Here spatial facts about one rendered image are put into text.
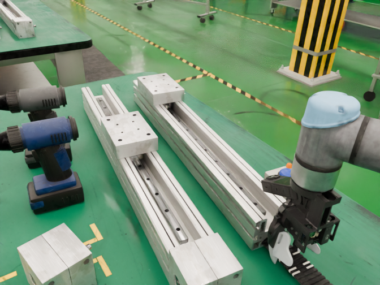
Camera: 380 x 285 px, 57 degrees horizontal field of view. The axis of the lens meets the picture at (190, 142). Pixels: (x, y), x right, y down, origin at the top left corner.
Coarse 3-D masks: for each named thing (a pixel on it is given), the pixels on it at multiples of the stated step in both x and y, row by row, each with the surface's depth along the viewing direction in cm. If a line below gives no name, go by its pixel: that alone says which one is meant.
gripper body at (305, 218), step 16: (304, 192) 58; (320, 192) 57; (336, 192) 58; (288, 208) 63; (304, 208) 61; (320, 208) 57; (288, 224) 65; (304, 224) 60; (320, 224) 59; (336, 224) 61; (304, 240) 61; (320, 240) 62
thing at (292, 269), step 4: (300, 260) 70; (304, 260) 70; (292, 264) 69; (296, 264) 69; (300, 264) 69; (304, 264) 69; (308, 264) 69; (288, 268) 68; (292, 268) 68; (296, 268) 68; (300, 268) 68; (292, 272) 67
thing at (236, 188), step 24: (144, 96) 121; (168, 120) 105; (192, 120) 106; (192, 144) 94; (216, 144) 95; (192, 168) 95; (216, 168) 85; (240, 168) 86; (216, 192) 86; (240, 192) 77; (264, 192) 78; (240, 216) 75; (264, 216) 71
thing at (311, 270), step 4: (304, 268) 68; (308, 268) 68; (312, 268) 68; (296, 272) 67; (300, 272) 67; (304, 272) 67; (308, 272) 67; (312, 272) 67; (316, 272) 67; (296, 276) 66; (300, 276) 66; (304, 276) 66
